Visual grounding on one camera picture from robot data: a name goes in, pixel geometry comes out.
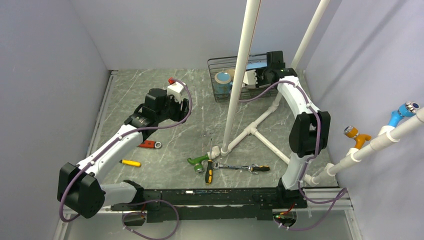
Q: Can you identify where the white pvc elbow fitting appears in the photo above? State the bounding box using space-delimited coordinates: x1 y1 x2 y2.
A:
207 146 221 160

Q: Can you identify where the green pipe fitting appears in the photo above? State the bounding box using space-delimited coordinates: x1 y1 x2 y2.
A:
187 154 209 174

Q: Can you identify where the white pvc pipe frame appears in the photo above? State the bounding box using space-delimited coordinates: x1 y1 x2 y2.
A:
227 0 424 190

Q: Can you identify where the steel ratchet wrench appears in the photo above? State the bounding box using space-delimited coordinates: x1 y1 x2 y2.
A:
212 161 271 175

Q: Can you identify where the white ceramic bowl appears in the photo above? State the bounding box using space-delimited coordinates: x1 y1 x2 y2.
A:
225 68 235 79

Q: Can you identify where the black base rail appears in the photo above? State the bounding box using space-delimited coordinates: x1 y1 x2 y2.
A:
110 187 308 223

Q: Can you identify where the orange valve knob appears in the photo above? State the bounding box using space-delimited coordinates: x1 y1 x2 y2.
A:
343 125 372 150

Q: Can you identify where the blue valve knob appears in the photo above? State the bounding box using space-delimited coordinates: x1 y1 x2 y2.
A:
387 101 421 128

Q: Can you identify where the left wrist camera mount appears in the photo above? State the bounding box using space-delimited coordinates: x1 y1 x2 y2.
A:
166 77 186 103

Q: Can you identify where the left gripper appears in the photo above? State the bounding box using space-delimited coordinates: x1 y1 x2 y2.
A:
156 91 191 124

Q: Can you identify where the blue butterfly mug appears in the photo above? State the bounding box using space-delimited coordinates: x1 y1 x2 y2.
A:
214 71 233 98

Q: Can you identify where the blue plate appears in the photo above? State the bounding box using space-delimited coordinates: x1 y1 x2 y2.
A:
246 62 267 71

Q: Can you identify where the black yellow screwdriver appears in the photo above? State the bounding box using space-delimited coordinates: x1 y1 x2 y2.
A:
205 138 213 185

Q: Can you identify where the small yellow screwdriver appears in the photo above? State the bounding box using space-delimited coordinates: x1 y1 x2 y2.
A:
119 159 142 168

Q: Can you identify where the red handled adjustable wrench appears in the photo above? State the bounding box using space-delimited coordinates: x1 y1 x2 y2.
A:
138 140 162 149

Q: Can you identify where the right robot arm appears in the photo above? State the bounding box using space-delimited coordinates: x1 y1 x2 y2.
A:
260 50 331 208

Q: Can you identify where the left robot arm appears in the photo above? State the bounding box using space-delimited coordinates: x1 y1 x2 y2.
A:
57 83 192 222

